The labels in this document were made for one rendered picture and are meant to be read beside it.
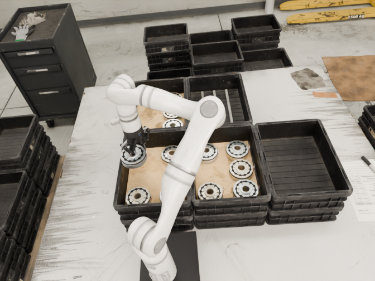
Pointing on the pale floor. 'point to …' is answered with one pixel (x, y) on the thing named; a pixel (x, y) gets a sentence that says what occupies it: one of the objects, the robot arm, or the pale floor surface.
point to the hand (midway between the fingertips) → (139, 150)
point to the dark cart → (48, 62)
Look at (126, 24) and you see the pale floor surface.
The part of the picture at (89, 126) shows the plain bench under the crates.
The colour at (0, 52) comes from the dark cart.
